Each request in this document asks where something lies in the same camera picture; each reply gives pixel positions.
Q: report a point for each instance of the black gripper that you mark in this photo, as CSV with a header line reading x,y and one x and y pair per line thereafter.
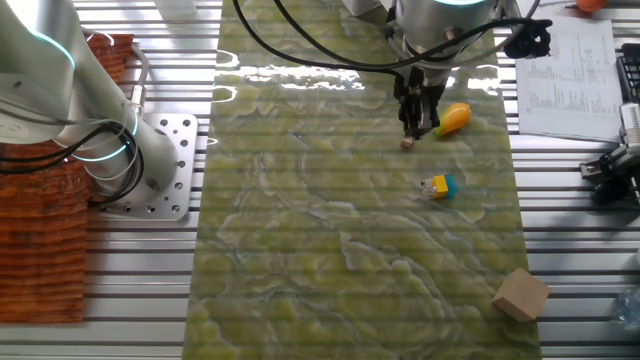
x,y
420,85

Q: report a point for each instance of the yellow toy mango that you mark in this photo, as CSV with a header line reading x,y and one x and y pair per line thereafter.
x,y
452,119

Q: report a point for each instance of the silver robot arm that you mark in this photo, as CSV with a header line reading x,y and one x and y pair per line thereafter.
x,y
50,90

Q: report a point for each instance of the small wooden cube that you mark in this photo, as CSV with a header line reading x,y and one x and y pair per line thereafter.
x,y
406,143

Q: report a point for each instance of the yellow teal toy brick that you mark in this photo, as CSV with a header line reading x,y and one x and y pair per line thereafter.
x,y
440,186

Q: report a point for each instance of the printed paper sheet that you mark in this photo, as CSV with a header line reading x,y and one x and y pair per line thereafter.
x,y
570,80

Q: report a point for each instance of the green marble pattern mat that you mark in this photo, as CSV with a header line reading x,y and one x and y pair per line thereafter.
x,y
300,225

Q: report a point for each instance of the large wooden cube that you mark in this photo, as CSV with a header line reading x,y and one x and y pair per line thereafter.
x,y
521,295

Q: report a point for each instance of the orange round object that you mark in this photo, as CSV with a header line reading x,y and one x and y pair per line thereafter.
x,y
591,4

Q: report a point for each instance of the clear plastic water bottle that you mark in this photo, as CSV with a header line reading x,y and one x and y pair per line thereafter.
x,y
630,307

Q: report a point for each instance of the orange woven cloth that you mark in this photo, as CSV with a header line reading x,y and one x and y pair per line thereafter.
x,y
40,240

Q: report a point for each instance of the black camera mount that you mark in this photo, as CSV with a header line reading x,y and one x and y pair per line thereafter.
x,y
612,185

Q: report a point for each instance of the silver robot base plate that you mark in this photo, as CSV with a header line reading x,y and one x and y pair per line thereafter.
x,y
177,150

